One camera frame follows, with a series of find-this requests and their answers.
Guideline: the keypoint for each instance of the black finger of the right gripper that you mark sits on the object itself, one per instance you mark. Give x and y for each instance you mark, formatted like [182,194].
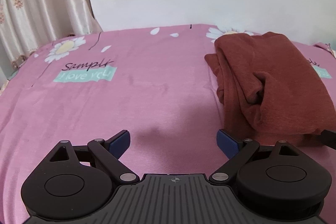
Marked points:
[328,138]

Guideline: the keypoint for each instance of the rust red knit sweater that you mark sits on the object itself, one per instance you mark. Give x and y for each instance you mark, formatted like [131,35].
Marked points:
[269,91]

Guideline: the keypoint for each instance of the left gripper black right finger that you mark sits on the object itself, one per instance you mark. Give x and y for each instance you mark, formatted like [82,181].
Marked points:
[238,152]

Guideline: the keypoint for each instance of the beige patterned curtain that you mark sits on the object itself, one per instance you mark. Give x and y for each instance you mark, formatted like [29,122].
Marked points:
[27,25]

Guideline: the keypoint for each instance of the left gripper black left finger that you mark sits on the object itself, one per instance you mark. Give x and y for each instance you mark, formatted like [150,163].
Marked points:
[106,154]

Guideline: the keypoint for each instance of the pink floral bed sheet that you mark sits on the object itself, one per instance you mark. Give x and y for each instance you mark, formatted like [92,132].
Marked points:
[153,82]

